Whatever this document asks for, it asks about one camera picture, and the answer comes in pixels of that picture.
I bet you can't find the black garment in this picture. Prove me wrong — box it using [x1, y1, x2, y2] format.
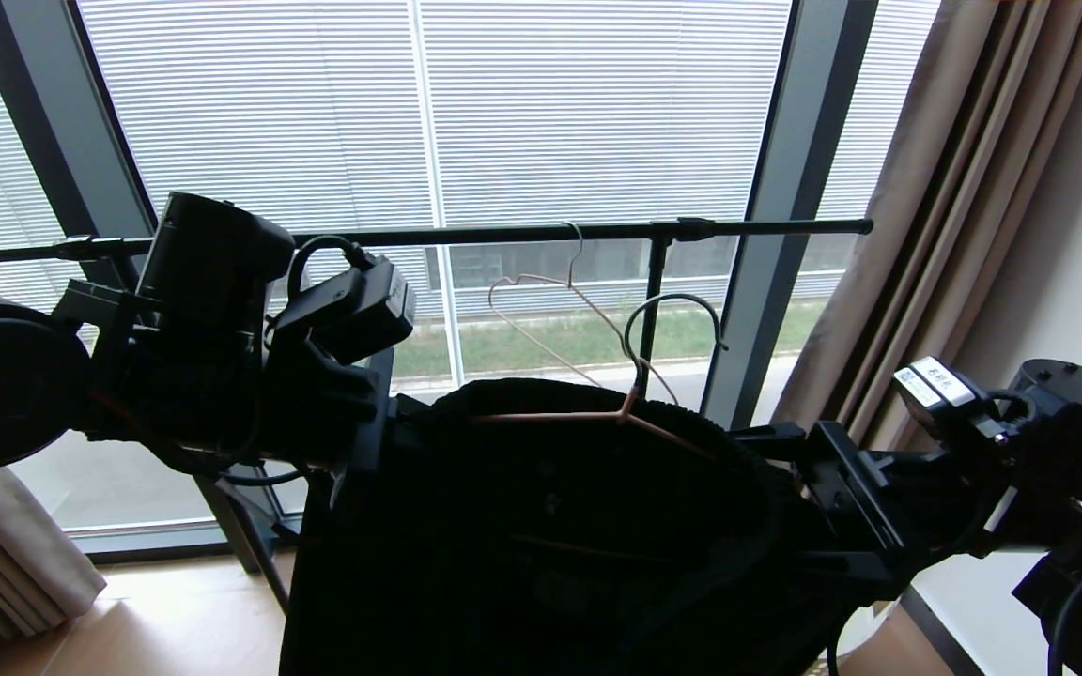
[278, 377, 882, 676]

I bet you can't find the pink clothes hanger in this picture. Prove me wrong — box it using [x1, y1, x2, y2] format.
[488, 222, 683, 407]
[469, 293, 731, 463]

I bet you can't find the window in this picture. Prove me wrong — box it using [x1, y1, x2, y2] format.
[0, 0, 941, 564]

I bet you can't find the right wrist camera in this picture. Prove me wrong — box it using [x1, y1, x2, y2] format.
[892, 354, 1042, 453]

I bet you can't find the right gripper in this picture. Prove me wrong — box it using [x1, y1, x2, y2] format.
[733, 420, 1004, 585]

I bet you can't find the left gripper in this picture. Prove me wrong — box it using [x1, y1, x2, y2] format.
[262, 346, 403, 515]

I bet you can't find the brown curtain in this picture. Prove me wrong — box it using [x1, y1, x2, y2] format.
[771, 0, 1082, 453]
[0, 468, 109, 640]

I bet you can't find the black clothes rack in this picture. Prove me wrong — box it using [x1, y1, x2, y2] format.
[0, 217, 874, 618]

